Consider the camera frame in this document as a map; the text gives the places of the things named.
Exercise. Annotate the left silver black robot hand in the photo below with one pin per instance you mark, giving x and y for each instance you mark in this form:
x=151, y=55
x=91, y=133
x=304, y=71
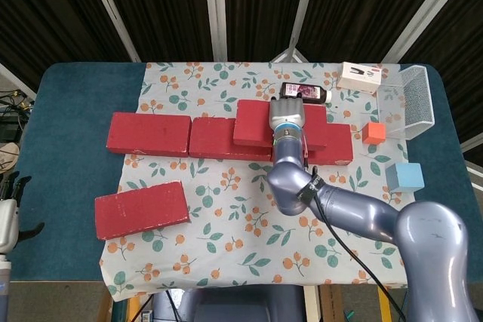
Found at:
x=8, y=220

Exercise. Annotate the clear plastic container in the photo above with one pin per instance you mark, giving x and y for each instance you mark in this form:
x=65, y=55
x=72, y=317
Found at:
x=390, y=111

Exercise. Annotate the dark brown labelled bottle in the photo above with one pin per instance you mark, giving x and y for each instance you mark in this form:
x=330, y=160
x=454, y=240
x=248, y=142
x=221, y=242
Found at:
x=313, y=94

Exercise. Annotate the teal blue table cover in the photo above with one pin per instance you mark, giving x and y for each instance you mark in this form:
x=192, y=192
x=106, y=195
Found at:
x=75, y=92

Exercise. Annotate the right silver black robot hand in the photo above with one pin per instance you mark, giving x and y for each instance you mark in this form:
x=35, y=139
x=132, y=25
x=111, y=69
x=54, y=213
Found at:
x=287, y=112

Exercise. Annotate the white cardboard product box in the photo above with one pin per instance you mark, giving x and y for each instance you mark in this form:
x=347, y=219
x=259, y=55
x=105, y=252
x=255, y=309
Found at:
x=358, y=77

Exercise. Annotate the orange foam cube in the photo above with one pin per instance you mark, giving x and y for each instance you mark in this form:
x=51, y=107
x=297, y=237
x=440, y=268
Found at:
x=373, y=133

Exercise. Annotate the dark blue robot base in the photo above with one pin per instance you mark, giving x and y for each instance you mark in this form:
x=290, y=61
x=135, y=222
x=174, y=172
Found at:
x=234, y=305

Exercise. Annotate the beige shoe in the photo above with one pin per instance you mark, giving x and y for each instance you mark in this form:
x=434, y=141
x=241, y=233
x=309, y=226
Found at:
x=8, y=156

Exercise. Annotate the light blue foam cube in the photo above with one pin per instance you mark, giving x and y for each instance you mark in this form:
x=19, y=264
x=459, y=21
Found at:
x=405, y=176

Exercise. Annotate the floral leaf fruit tablecloth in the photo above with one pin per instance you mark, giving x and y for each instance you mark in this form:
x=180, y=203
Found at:
x=226, y=231

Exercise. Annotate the red rectangular foam brick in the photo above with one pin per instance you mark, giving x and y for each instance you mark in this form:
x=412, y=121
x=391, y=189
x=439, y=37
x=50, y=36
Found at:
x=147, y=133
x=211, y=141
x=339, y=145
x=141, y=209
x=253, y=122

